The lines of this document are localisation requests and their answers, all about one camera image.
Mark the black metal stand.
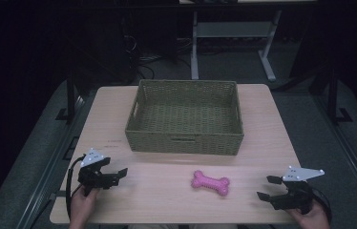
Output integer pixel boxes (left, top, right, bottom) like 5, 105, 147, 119
54, 69, 87, 124
309, 65, 354, 126

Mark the person's left hand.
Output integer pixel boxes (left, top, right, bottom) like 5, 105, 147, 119
69, 186, 100, 229

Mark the black cable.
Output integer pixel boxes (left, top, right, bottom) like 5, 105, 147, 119
65, 155, 86, 221
309, 185, 333, 224

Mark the pink bone-shaped dog toy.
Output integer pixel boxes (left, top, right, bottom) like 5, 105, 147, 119
190, 169, 231, 198

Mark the person's right hand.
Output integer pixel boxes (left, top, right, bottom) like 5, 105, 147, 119
285, 199, 331, 229

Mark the white metal desk frame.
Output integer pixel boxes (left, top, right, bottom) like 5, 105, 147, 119
190, 9, 284, 83

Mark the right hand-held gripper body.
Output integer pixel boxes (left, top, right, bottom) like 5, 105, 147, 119
270, 164, 326, 215

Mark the bundle of floor cables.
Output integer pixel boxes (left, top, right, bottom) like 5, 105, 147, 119
121, 33, 194, 80

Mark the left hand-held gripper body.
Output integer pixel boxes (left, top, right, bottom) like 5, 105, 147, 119
77, 147, 120, 198

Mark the green woven basket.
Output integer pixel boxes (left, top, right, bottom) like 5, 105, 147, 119
124, 78, 245, 156

